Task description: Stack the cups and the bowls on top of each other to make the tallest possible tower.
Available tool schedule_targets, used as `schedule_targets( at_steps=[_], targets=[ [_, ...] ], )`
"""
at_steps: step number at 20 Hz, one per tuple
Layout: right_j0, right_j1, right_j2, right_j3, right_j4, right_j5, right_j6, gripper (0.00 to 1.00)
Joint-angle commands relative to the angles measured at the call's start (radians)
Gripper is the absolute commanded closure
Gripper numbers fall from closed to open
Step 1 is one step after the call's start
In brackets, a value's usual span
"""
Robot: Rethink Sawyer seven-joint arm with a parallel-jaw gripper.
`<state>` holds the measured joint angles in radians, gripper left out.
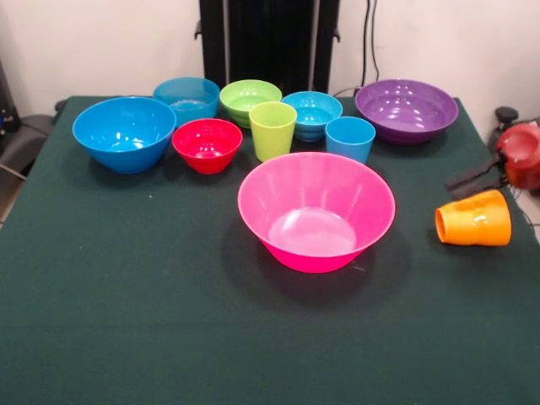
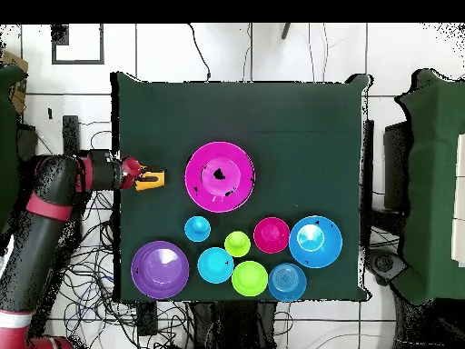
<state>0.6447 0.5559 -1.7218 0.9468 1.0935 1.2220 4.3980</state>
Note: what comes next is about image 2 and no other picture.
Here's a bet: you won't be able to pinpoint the orange cup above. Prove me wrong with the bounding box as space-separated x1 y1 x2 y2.
134 165 166 193

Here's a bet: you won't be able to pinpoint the large pink bowl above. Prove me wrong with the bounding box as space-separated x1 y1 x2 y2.
183 140 256 214

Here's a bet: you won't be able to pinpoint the large purple bowl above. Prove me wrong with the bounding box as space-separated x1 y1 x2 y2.
130 240 191 300

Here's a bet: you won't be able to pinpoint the small cyan bowl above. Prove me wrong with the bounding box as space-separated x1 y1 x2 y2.
196 246 235 284

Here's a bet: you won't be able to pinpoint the blue cup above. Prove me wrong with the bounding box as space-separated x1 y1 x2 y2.
183 215 213 244

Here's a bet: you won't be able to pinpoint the green cup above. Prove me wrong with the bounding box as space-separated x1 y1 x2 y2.
223 230 252 258

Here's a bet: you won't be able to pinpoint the green cloth side table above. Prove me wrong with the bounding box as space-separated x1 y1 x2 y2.
394 68 465 305
0 64 29 234

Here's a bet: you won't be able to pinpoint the small red bowl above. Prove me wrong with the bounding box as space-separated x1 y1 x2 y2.
252 216 291 254

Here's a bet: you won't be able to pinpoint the small green bowl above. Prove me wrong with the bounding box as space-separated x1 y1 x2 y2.
231 260 269 298

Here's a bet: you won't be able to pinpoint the dark green tablecloth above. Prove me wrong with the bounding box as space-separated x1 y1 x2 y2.
110 71 371 304

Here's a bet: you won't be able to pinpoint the cardboard box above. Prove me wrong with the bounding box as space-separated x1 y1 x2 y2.
0 50 29 115

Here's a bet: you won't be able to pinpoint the small blue bowl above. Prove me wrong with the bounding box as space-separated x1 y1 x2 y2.
267 262 308 304

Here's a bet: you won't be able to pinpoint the large blue bowl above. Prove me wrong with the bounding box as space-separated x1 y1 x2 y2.
288 214 343 269

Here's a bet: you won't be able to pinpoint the dark grey machine base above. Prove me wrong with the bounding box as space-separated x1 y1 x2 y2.
366 248 407 283

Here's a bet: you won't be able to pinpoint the white stacked boxes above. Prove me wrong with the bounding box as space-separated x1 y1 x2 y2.
450 133 465 268

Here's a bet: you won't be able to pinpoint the black metal frame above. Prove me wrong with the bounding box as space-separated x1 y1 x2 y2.
382 121 413 212
16 115 82 161

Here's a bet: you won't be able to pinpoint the black floor cable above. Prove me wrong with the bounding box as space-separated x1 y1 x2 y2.
187 23 213 82

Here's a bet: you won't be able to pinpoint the tangle of floor cables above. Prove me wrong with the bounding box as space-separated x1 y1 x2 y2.
46 128 190 349

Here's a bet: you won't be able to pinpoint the black floor marker frame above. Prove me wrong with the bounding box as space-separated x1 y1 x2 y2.
51 24 105 65

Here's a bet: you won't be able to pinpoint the black pedestal column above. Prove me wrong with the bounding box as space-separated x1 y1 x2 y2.
188 301 277 349

